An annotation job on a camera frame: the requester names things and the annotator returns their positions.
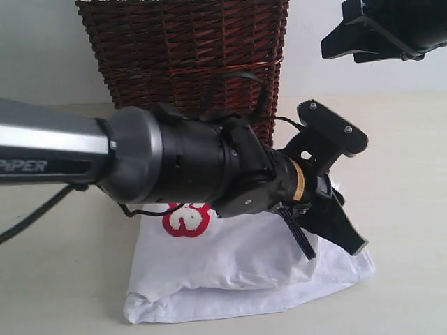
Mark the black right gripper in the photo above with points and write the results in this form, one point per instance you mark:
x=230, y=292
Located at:
x=380, y=30

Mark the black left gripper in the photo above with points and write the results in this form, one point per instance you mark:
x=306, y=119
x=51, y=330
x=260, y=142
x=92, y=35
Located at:
x=308, y=199

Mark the dark red wicker basket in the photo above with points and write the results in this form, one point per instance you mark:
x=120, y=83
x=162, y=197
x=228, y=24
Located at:
x=169, y=51

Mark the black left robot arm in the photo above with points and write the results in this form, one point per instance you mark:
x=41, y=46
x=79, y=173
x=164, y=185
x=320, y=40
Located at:
x=159, y=156

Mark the white t-shirt red lettering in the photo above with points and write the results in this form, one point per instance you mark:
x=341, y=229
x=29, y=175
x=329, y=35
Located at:
x=190, y=265

